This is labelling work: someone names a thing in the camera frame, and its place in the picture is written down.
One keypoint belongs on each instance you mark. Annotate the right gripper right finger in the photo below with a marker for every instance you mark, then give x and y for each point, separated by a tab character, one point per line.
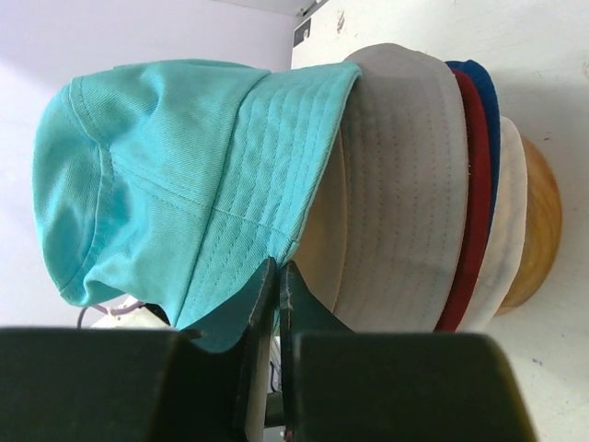
341	385

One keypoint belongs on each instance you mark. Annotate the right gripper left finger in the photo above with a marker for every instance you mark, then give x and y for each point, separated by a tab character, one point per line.
205	383

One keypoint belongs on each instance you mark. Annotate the grey cap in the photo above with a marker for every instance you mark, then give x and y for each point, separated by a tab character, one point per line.
383	236

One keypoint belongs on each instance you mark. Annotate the dark red bucket hat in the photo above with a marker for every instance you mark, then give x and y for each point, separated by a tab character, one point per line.
475	234

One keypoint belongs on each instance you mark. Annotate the white bucket hat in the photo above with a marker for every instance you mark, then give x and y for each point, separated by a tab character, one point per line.
507	237

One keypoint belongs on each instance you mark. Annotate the teal hat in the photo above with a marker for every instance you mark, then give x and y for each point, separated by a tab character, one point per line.
173	181

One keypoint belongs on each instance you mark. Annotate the blue bucket hat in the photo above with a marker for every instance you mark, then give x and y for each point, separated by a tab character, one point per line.
489	100

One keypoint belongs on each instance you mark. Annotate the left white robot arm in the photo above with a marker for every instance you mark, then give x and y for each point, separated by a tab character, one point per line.
131	314

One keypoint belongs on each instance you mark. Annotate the wooden hat stand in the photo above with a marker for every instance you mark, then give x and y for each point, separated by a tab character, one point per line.
543	228

